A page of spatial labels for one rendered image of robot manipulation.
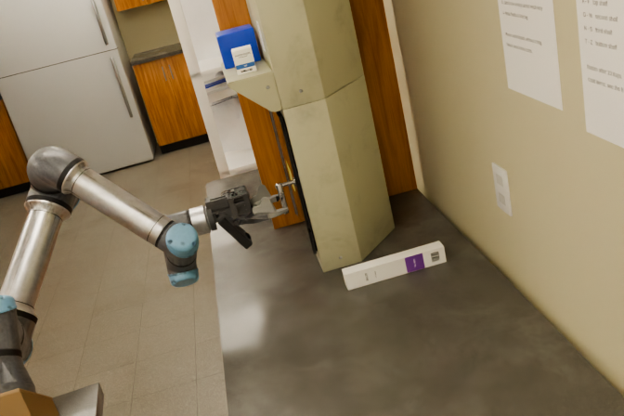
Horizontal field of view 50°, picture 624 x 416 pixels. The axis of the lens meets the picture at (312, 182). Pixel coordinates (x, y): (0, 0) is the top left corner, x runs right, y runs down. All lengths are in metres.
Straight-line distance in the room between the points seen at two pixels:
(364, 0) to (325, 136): 0.52
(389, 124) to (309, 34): 0.59
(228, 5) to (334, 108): 0.48
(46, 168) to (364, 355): 0.86
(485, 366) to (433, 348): 0.12
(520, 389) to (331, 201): 0.70
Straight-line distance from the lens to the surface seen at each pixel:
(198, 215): 1.75
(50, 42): 6.65
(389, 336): 1.53
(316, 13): 1.67
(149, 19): 7.20
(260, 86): 1.64
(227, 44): 1.81
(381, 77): 2.09
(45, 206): 1.80
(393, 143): 2.15
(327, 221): 1.77
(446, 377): 1.40
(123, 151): 6.78
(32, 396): 1.52
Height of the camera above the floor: 1.82
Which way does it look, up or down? 21 degrees down
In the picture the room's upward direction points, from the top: 14 degrees counter-clockwise
